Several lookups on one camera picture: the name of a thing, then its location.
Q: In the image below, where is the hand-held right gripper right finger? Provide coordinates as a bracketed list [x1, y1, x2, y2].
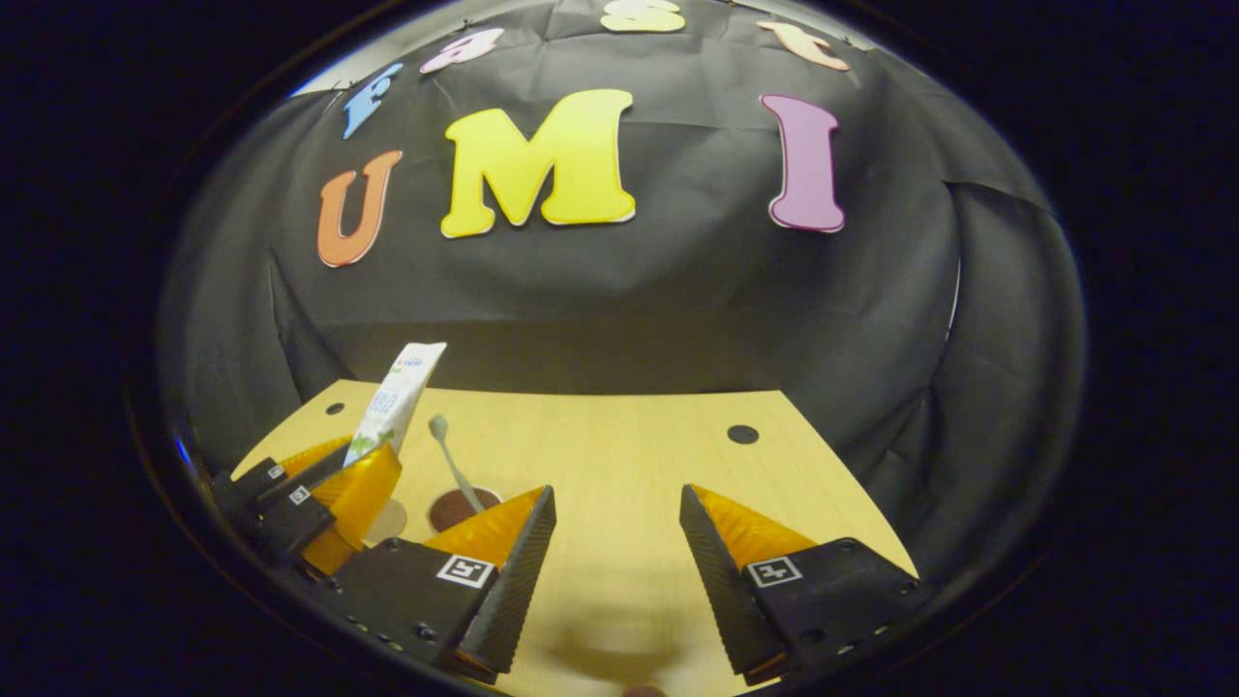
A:
[678, 484, 921, 686]

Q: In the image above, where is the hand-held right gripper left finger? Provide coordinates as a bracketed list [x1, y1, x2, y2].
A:
[329, 484, 559, 685]

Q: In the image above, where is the round brown coaster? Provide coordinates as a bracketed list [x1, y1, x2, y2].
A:
[364, 498, 409, 545]

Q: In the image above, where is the beige cup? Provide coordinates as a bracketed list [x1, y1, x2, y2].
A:
[428, 486, 506, 535]

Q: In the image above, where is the pale green toothbrush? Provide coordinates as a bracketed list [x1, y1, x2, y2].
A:
[429, 415, 485, 514]

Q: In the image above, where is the white toothpaste tube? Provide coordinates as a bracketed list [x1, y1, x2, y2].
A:
[344, 342, 448, 469]

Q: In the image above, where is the black backdrop cloth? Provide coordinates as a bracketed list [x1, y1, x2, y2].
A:
[160, 0, 1085, 582]

